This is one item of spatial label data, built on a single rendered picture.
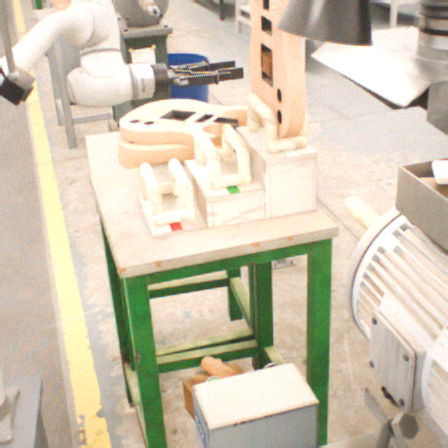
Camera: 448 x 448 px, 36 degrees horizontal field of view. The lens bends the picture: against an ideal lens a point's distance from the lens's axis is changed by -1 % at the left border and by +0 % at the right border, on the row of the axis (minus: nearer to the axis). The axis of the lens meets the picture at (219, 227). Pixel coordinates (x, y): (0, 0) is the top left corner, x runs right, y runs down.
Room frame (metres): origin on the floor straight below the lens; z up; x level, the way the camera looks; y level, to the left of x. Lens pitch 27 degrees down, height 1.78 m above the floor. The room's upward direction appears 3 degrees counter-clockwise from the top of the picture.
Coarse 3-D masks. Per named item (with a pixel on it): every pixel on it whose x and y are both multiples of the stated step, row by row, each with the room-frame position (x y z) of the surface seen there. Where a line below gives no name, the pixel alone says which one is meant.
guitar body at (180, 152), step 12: (120, 144) 2.16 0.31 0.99; (132, 144) 2.15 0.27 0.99; (144, 144) 2.14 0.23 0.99; (156, 144) 2.13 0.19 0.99; (168, 144) 2.13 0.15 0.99; (216, 144) 2.17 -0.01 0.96; (132, 156) 2.11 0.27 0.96; (144, 156) 2.09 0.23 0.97; (156, 156) 2.08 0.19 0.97; (168, 156) 2.09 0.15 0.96; (180, 156) 2.09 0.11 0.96; (192, 156) 2.09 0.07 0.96
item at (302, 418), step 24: (216, 384) 0.78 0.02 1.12; (240, 384) 0.78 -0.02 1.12; (264, 384) 0.78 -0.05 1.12; (288, 384) 0.77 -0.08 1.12; (216, 408) 0.73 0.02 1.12; (240, 408) 0.73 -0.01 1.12; (264, 408) 0.73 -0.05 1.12; (288, 408) 0.73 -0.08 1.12; (312, 408) 0.73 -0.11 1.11; (216, 432) 0.70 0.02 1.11; (240, 432) 0.71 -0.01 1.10; (264, 432) 0.71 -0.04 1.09; (288, 432) 0.72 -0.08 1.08; (312, 432) 0.73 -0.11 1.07
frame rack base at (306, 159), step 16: (240, 128) 1.92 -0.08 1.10; (256, 144) 1.78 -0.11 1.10; (256, 160) 1.73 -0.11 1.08; (272, 160) 1.67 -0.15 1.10; (288, 160) 1.68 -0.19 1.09; (304, 160) 1.69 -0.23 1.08; (256, 176) 1.74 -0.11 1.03; (272, 176) 1.67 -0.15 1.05; (288, 176) 1.68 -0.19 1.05; (304, 176) 1.69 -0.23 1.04; (272, 192) 1.67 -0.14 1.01; (288, 192) 1.68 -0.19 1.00; (304, 192) 1.69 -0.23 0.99; (272, 208) 1.67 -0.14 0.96; (288, 208) 1.68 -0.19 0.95; (304, 208) 1.69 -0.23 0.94
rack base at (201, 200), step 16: (192, 160) 1.89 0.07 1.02; (192, 176) 1.78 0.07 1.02; (208, 192) 1.66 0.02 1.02; (224, 192) 1.66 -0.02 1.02; (256, 192) 1.66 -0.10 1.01; (208, 208) 1.63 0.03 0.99; (224, 208) 1.64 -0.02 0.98; (240, 208) 1.65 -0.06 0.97; (256, 208) 1.66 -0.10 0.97; (208, 224) 1.63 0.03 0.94; (224, 224) 1.64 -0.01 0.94
